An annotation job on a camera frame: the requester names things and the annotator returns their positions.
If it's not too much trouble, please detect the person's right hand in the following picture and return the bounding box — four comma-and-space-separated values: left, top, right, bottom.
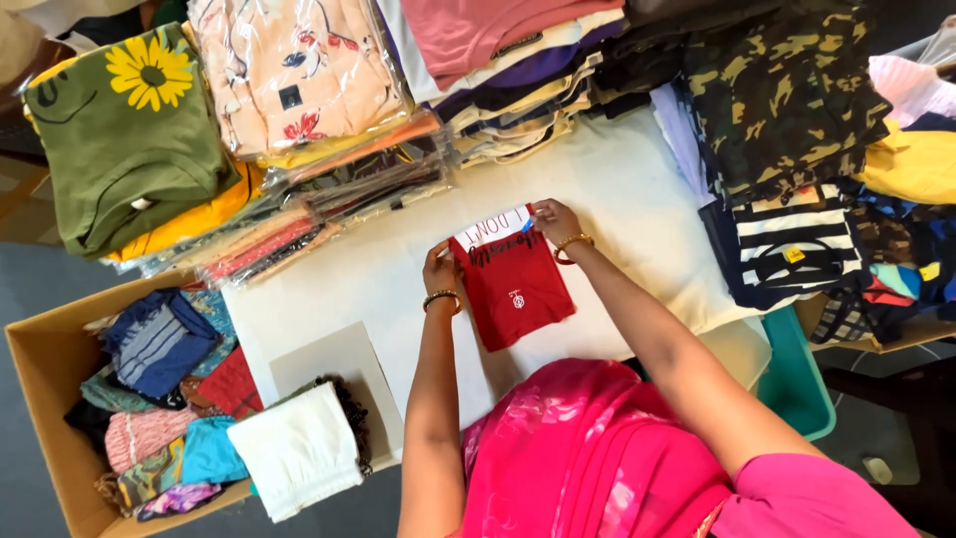
530, 198, 587, 251

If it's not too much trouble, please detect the person's left hand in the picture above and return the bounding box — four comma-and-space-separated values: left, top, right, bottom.
422, 239, 466, 300

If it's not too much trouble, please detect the red t-shirt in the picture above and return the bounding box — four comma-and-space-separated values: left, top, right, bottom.
448, 203, 578, 353

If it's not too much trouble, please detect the gold bangle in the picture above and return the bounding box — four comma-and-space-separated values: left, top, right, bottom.
423, 289, 466, 315
553, 234, 596, 266

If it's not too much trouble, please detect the cream table cloth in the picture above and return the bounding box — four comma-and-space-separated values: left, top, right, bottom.
223, 105, 775, 473

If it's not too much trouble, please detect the stack of plastic-wrapped garments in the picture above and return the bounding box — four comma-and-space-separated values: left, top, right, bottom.
138, 111, 458, 291

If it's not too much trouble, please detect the stack of folded t-shirts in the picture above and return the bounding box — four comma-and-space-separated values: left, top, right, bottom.
375, 0, 630, 170

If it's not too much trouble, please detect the white folding board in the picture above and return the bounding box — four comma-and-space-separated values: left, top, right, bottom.
269, 321, 405, 466

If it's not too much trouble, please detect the pale lavender folded garment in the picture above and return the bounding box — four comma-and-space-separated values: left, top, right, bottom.
648, 81, 719, 212

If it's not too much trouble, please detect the dark lace garment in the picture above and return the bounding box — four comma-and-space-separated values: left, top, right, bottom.
287, 374, 373, 477

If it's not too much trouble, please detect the peach floral packaged garment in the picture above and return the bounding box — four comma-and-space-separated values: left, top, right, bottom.
187, 0, 416, 162

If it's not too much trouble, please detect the white folded garment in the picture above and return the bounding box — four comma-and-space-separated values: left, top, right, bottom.
227, 383, 365, 524

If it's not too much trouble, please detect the yellow folded garment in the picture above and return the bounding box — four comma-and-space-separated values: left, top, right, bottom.
103, 160, 267, 264

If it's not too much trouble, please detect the black white striped garment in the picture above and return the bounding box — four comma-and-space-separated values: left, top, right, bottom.
701, 183, 873, 312

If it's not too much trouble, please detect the pink sari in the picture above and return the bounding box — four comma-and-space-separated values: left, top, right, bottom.
448, 359, 923, 538

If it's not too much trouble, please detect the stack of camouflage garments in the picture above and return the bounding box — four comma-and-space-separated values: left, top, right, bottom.
589, 0, 894, 208

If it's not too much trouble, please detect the teal plastic basin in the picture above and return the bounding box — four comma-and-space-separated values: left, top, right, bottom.
756, 302, 838, 442

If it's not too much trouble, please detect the green sunflower t-shirt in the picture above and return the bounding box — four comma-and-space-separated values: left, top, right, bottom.
21, 21, 241, 260

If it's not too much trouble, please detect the heap of mixed garments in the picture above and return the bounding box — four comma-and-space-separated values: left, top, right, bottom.
809, 178, 956, 346

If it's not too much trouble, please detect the yellow crumpled garment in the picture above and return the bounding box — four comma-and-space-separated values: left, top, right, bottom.
853, 118, 956, 207

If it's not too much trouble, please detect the pink knitted garment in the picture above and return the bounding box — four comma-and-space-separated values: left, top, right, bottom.
866, 54, 956, 130

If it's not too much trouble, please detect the cardboard box of clothes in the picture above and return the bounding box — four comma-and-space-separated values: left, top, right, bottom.
3, 269, 264, 538

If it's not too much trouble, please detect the beige cloth bundle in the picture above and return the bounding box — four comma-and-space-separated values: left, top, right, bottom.
0, 0, 150, 85

